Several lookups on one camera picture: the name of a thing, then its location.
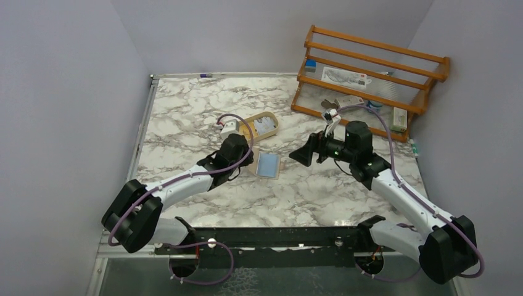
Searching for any clear packet with red label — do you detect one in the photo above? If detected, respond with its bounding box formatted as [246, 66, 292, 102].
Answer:
[321, 67, 372, 90]

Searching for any blue white small box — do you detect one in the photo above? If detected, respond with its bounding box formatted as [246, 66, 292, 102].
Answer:
[304, 59, 316, 73]

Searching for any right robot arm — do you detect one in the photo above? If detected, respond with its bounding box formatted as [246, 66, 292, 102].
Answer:
[289, 121, 482, 284]

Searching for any wooden shelf rack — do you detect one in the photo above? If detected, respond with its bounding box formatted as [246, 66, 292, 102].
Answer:
[290, 25, 450, 142]

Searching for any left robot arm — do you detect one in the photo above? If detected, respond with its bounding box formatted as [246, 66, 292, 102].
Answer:
[101, 134, 253, 253]

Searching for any beige oval tray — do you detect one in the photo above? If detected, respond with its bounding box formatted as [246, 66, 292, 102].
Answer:
[237, 111, 279, 143]

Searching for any grey box with red label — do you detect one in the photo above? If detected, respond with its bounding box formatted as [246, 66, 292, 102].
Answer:
[334, 95, 364, 108]

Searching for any green white small box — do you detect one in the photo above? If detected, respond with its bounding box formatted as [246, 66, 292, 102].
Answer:
[390, 107, 408, 133]

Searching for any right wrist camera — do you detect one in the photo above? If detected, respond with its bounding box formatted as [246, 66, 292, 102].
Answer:
[322, 109, 342, 137]

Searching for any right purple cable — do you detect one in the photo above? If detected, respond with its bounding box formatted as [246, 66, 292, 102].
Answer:
[337, 104, 485, 284]

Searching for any white black card in tray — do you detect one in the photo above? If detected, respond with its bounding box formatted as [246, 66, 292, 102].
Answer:
[253, 117, 277, 136]

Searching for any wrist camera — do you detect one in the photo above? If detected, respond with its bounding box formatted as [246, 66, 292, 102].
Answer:
[322, 109, 342, 137]
[220, 120, 240, 140]

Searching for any blue white bottle cap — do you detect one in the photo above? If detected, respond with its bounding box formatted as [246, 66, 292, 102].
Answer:
[366, 101, 384, 113]

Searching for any orange card in tray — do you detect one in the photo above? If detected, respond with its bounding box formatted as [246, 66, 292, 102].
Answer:
[239, 123, 257, 141]

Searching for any brown small object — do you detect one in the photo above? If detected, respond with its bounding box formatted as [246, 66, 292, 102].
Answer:
[321, 99, 338, 109]

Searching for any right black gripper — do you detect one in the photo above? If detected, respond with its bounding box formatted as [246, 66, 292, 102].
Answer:
[289, 124, 356, 167]

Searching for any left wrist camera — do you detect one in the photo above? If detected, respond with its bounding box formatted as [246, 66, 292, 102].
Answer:
[220, 120, 240, 140]

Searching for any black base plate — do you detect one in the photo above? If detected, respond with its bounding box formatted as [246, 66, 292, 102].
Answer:
[112, 218, 397, 269]

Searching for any green white tube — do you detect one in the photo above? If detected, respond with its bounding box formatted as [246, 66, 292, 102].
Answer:
[410, 139, 419, 158]

